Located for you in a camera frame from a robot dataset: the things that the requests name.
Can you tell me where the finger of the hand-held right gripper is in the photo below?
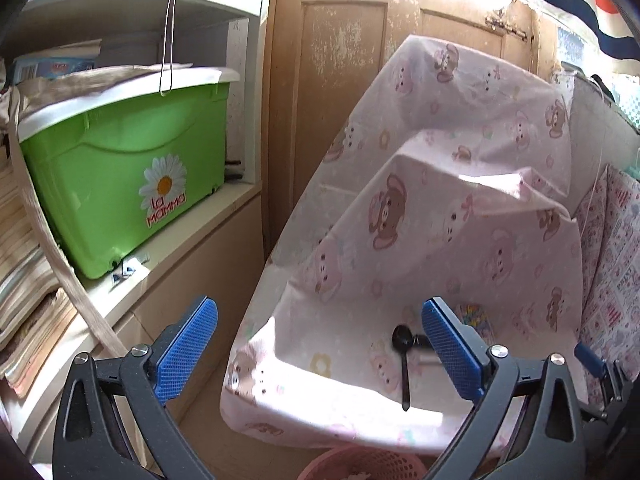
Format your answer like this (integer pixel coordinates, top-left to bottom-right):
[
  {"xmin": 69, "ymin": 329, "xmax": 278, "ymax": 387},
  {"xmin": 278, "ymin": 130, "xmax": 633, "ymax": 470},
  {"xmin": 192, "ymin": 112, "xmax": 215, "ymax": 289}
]
[
  {"xmin": 574, "ymin": 342, "xmax": 632, "ymax": 401},
  {"xmin": 580, "ymin": 395, "xmax": 626, "ymax": 423}
]

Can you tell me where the wooden door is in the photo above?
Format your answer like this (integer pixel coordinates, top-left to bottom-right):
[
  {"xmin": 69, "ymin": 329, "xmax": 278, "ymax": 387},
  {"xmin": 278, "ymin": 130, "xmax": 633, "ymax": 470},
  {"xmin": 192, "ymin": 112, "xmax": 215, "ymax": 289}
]
[{"xmin": 262, "ymin": 0, "xmax": 566, "ymax": 261}]

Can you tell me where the black plastic spoon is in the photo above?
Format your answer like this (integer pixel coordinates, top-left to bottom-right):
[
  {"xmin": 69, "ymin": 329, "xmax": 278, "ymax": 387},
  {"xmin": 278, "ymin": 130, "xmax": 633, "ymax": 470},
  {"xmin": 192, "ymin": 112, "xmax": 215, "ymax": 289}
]
[{"xmin": 391, "ymin": 325, "xmax": 426, "ymax": 412}]

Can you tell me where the thin hanging string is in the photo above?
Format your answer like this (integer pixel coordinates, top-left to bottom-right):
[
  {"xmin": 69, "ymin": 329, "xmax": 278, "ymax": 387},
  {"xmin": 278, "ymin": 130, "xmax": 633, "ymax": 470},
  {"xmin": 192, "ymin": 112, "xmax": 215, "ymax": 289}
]
[{"xmin": 159, "ymin": 0, "xmax": 180, "ymax": 97}]

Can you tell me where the pink plastic waste basket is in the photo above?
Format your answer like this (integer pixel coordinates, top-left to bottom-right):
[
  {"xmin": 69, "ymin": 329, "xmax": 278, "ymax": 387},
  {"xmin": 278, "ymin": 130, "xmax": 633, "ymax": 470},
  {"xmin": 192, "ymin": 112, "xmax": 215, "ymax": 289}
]
[{"xmin": 298, "ymin": 447, "xmax": 428, "ymax": 480}]

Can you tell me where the pink bear print sheet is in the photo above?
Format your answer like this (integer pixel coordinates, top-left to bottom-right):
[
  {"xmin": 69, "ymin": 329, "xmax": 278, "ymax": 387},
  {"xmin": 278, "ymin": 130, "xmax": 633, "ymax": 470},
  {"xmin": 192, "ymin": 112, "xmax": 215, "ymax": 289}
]
[{"xmin": 220, "ymin": 35, "xmax": 586, "ymax": 453}]

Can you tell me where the stack of worn books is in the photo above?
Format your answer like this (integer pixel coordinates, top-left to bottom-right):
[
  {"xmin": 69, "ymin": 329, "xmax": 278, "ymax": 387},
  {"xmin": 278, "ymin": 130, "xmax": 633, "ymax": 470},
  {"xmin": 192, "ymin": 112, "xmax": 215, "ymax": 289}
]
[{"xmin": 0, "ymin": 150, "xmax": 78, "ymax": 398}]

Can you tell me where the purple patterned tissue box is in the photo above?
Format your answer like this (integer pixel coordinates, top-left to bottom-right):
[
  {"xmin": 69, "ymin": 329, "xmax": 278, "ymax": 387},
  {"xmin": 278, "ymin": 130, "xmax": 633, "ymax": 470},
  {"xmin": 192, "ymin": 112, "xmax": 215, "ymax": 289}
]
[{"xmin": 457, "ymin": 302, "xmax": 496, "ymax": 341}]

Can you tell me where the metal door latch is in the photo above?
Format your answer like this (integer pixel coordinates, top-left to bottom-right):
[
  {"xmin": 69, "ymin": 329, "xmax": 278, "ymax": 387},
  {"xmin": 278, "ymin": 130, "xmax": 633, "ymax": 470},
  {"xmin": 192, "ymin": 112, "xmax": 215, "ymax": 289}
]
[{"xmin": 487, "ymin": 12, "xmax": 531, "ymax": 41}]

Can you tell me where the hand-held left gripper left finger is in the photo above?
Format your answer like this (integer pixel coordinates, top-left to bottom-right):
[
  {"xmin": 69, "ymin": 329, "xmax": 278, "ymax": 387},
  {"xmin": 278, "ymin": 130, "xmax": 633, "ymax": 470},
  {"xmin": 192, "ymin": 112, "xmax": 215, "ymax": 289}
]
[{"xmin": 52, "ymin": 296, "xmax": 219, "ymax": 480}]

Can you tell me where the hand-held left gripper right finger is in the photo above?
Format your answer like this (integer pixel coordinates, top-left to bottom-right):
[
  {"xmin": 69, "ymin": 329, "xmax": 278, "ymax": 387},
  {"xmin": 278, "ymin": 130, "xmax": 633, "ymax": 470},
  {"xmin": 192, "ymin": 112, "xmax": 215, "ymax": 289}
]
[{"xmin": 421, "ymin": 296, "xmax": 585, "ymax": 480}]

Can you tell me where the blue white package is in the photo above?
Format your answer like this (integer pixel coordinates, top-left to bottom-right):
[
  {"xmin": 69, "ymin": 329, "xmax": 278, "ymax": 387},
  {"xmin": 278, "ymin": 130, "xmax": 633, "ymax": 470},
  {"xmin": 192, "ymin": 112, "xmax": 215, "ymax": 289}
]
[{"xmin": 12, "ymin": 52, "xmax": 98, "ymax": 81}]

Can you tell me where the green plastic storage box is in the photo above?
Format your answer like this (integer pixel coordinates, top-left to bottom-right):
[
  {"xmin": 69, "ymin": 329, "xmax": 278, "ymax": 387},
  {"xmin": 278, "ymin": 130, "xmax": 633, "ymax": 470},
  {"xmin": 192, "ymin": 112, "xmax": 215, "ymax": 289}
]
[{"xmin": 17, "ymin": 65, "xmax": 241, "ymax": 281}]

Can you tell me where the pink patchwork print blanket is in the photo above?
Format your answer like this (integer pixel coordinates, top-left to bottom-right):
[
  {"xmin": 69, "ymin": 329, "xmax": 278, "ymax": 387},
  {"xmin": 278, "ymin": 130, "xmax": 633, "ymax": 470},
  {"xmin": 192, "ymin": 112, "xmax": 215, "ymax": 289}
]
[{"xmin": 572, "ymin": 165, "xmax": 640, "ymax": 401}]

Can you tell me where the white shelf unit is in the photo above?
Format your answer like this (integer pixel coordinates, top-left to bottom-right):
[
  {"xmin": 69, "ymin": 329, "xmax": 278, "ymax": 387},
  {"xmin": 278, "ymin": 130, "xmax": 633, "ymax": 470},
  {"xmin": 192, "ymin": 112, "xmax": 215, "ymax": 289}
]
[{"xmin": 0, "ymin": 0, "xmax": 266, "ymax": 461}]

